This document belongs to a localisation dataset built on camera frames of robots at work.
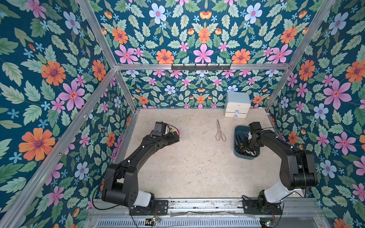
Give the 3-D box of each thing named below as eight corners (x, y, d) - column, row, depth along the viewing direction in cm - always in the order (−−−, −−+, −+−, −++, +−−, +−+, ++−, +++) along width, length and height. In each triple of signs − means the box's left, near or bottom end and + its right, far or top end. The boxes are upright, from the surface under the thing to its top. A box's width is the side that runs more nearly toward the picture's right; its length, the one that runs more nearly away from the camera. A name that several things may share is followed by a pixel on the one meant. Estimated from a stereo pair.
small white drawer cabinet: (225, 118, 115) (229, 105, 104) (222, 104, 126) (225, 90, 115) (248, 118, 115) (254, 105, 103) (243, 104, 126) (248, 90, 115)
